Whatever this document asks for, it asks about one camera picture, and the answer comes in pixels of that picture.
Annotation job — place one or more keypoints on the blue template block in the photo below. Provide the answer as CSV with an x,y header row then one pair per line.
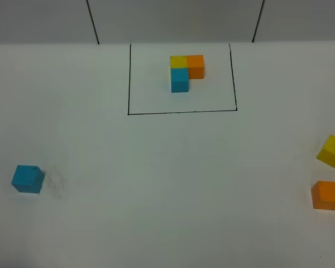
x,y
179,80

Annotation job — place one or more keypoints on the yellow template block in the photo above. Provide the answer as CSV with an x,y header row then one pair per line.
x,y
178,62

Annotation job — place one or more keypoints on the orange template block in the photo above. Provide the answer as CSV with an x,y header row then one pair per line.
x,y
196,66

